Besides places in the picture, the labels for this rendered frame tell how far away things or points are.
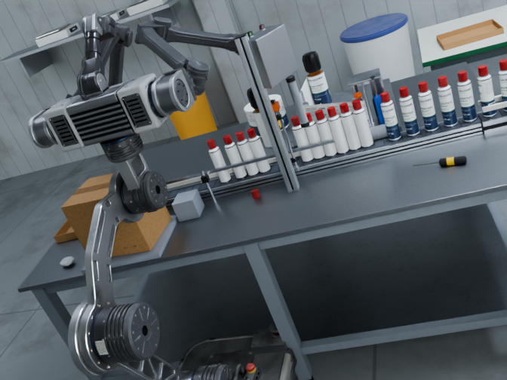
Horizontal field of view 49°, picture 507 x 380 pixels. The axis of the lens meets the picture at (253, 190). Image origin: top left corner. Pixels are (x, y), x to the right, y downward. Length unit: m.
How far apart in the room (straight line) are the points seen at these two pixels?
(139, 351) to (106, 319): 0.14
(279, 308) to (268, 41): 1.06
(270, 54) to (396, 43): 2.83
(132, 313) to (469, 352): 1.47
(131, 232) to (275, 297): 0.63
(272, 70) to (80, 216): 0.96
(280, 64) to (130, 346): 1.14
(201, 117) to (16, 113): 2.54
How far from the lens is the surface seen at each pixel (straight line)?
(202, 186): 2.55
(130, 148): 1.94
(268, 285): 2.25
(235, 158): 2.43
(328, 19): 5.59
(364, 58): 4.86
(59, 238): 2.81
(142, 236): 2.25
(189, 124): 5.58
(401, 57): 4.92
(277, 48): 2.15
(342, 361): 2.68
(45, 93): 6.90
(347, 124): 2.33
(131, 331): 1.74
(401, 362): 2.61
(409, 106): 2.32
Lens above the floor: 1.87
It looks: 25 degrees down
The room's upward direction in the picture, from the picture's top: 21 degrees counter-clockwise
